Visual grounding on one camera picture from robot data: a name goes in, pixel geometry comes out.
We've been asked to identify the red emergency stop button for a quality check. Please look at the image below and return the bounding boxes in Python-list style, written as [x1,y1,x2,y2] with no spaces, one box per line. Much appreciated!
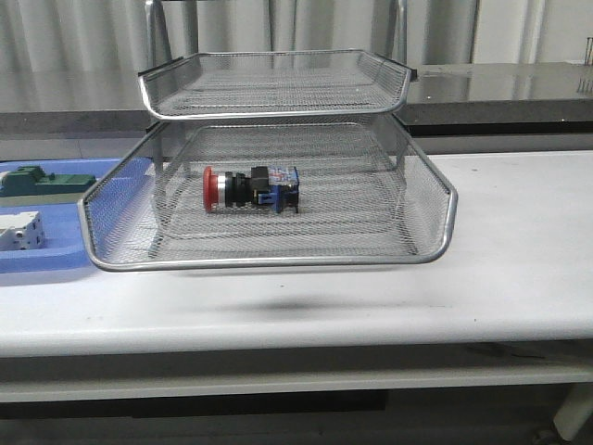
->
[202,166,300,213]

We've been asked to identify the silver mesh top tray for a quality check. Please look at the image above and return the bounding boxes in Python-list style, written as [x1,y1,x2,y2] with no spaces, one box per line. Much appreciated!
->
[138,49,414,121]

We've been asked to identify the grey stone back counter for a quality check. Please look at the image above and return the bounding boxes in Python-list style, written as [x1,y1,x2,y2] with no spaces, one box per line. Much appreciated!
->
[1,62,592,137]

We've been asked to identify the green terminal block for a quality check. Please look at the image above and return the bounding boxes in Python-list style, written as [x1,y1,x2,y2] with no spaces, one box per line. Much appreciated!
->
[1,165,96,207]

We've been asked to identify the white circuit breaker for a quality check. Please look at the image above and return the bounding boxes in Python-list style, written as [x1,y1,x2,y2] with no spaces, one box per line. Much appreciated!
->
[0,211,46,251]

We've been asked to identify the grey metal rack frame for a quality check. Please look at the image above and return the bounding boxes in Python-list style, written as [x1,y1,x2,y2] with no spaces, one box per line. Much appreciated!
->
[142,0,418,260]

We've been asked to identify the wire holder on counter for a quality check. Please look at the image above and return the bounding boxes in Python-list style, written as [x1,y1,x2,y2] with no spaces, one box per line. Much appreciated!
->
[583,36,593,66]

